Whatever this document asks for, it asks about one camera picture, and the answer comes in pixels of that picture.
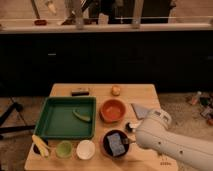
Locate white small bowl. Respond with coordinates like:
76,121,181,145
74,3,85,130
76,140,95,160

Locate green small cup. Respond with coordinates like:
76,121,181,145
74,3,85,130
55,140,72,158

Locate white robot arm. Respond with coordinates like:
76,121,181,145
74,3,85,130
135,109,213,171

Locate blue sponge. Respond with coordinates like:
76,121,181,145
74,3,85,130
107,133,125,157

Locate grey blue folded cloth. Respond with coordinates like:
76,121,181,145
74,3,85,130
131,103,149,120

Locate green plastic tray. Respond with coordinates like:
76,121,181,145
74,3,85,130
34,97,96,140

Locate yellow corn cob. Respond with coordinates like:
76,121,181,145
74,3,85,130
32,135,50,157

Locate small orange fruit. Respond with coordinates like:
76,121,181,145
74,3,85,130
111,85,121,96

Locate black chair base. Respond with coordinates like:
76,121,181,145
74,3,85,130
0,97,35,141

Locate dark purple eggplant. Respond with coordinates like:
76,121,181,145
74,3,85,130
33,139,48,155

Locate red orange bowl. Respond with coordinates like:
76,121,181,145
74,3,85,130
99,99,126,123

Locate dark bowl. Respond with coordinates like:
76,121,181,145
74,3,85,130
103,130,129,157

